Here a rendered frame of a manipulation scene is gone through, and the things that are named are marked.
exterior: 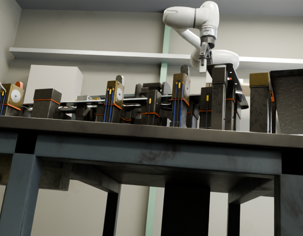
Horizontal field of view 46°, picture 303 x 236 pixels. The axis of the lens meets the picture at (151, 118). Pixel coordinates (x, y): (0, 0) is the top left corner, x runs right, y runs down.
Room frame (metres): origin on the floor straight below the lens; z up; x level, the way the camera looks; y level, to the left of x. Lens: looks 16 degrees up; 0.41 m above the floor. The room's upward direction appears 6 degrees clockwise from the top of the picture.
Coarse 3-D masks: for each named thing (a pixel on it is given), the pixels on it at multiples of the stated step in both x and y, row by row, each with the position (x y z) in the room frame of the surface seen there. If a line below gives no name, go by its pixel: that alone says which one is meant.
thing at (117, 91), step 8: (112, 88) 1.61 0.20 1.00; (120, 88) 1.65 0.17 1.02; (112, 96) 1.61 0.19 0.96; (120, 96) 1.65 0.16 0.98; (104, 104) 1.63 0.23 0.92; (112, 104) 1.62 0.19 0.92; (120, 104) 1.66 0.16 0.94; (112, 112) 1.62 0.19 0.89; (104, 120) 1.62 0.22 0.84; (112, 120) 1.62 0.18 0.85
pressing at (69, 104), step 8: (168, 96) 1.61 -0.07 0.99; (192, 96) 1.61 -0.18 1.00; (200, 96) 1.60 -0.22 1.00; (240, 96) 1.54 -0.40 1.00; (24, 104) 2.02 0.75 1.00; (32, 104) 2.01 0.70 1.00; (64, 104) 1.94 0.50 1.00; (72, 104) 1.93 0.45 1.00; (88, 104) 1.90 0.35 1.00; (96, 104) 1.88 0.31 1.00; (168, 104) 1.76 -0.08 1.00; (240, 104) 1.65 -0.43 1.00; (72, 112) 2.08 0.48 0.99
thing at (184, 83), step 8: (176, 80) 1.46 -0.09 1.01; (184, 80) 1.45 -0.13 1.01; (176, 88) 1.45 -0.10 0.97; (184, 88) 1.45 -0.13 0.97; (176, 96) 1.45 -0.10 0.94; (184, 96) 1.45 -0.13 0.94; (176, 104) 1.46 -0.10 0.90; (184, 104) 1.48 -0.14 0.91; (176, 112) 1.46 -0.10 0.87; (184, 112) 1.49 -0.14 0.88; (176, 120) 1.45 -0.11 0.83; (184, 120) 1.49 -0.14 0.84
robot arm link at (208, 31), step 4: (204, 28) 1.63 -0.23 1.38; (208, 28) 1.62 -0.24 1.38; (212, 28) 1.62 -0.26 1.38; (200, 32) 1.65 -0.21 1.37; (204, 32) 1.63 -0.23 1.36; (208, 32) 1.62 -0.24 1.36; (212, 32) 1.62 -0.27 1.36; (216, 32) 1.64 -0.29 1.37; (200, 36) 1.65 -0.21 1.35; (204, 36) 1.64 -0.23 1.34; (208, 36) 1.63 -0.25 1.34; (212, 36) 1.63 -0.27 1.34; (216, 36) 1.65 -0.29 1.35
